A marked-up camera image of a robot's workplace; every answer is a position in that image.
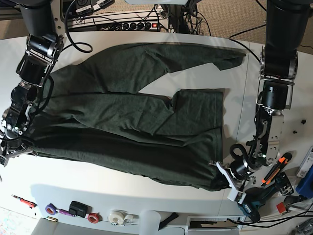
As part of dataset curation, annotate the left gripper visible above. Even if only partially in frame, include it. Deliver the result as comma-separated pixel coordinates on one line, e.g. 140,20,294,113
210,161,256,203

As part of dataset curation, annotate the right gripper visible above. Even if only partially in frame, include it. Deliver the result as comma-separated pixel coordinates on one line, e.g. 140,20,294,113
0,140,33,166

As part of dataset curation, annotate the dark green t-shirt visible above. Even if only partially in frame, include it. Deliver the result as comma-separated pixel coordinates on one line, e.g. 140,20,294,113
27,43,245,191

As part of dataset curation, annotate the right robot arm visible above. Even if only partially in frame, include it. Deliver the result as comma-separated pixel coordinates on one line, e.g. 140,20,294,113
0,0,65,166

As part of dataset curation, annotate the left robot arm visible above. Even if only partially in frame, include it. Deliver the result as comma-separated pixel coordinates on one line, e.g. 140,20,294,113
216,0,313,204

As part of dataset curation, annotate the red black screwdriver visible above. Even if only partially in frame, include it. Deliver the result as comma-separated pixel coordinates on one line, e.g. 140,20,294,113
12,195,37,209

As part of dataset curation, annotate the red square tag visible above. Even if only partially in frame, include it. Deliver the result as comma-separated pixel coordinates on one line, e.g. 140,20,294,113
276,202,286,214

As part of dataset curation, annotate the purple tape roll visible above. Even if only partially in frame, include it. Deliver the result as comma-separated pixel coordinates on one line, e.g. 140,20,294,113
45,203,57,215

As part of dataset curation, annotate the orange black utility knife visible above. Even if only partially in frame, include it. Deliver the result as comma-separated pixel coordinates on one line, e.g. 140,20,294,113
261,152,293,187

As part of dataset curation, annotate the white paper roll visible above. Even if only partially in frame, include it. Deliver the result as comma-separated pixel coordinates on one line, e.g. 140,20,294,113
139,210,161,235

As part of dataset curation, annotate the blue box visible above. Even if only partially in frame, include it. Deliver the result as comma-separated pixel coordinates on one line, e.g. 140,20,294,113
296,166,313,198

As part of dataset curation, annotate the red tape roll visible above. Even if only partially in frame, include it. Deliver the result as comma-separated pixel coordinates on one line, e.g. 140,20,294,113
88,213,100,224

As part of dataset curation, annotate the clear tape dispenser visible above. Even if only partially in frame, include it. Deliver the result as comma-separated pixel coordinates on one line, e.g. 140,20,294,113
107,210,139,226

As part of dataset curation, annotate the black power strip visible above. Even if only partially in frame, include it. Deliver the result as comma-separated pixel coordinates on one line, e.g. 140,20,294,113
68,21,168,32

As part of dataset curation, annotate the teal black cordless drill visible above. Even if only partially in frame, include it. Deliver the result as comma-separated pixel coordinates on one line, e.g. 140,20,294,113
237,172,294,222

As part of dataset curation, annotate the black action camera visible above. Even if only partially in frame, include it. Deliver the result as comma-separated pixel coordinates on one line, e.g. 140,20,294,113
68,201,89,218

